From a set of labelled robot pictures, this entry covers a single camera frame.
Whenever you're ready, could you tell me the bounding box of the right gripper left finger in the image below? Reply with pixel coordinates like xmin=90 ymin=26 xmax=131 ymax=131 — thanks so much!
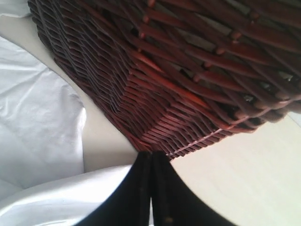
xmin=77 ymin=152 xmax=152 ymax=226

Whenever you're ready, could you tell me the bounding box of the white t-shirt red print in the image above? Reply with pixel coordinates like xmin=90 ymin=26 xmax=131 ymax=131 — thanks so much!
xmin=0 ymin=0 xmax=137 ymax=226

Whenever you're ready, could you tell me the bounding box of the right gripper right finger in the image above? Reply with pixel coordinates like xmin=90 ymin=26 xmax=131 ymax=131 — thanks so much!
xmin=150 ymin=152 xmax=234 ymax=226

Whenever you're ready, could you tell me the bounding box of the dark red wicker basket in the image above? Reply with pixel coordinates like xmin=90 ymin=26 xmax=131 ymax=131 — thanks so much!
xmin=28 ymin=0 xmax=301 ymax=159

